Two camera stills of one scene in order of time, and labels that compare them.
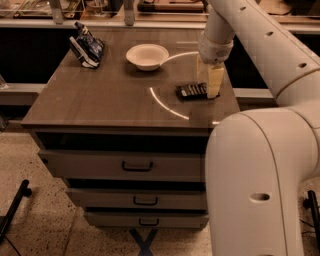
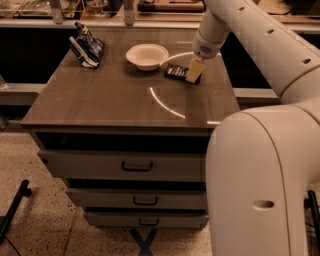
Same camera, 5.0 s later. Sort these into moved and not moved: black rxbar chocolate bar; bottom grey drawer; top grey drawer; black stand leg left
Moved: black rxbar chocolate bar
Not moved: black stand leg left; bottom grey drawer; top grey drawer
